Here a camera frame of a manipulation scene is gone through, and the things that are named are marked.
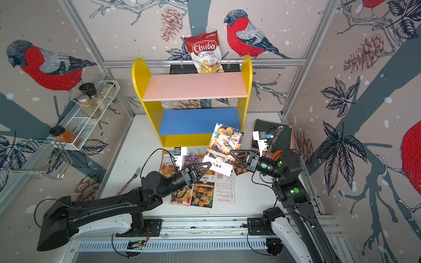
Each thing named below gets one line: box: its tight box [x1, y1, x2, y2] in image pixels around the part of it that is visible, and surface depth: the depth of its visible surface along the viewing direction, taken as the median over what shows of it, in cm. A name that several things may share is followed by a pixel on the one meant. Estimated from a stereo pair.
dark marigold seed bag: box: [190, 174, 216, 209], surface depth 85 cm
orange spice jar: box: [49, 125, 83, 148], surface depth 62 cm
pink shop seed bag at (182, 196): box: [168, 183, 194, 207], surface depth 83 cm
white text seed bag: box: [214, 172, 236, 205], surface depth 87 cm
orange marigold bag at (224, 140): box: [205, 123, 245, 177], surface depth 60 cm
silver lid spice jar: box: [76, 94, 102, 119], surface depth 74 cm
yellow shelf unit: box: [132, 55, 253, 148], surface depth 84 cm
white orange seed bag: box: [160, 150, 175, 169], surface depth 97 cm
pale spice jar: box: [100, 82, 116, 100], surface depth 87 cm
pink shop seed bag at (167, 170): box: [158, 163, 178, 179], surface depth 95 cm
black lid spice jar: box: [78, 82, 98, 97], surface depth 75 cm
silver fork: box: [115, 167, 141, 197], surface depth 90 cm
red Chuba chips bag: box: [184, 30, 225, 74], surface depth 85 cm
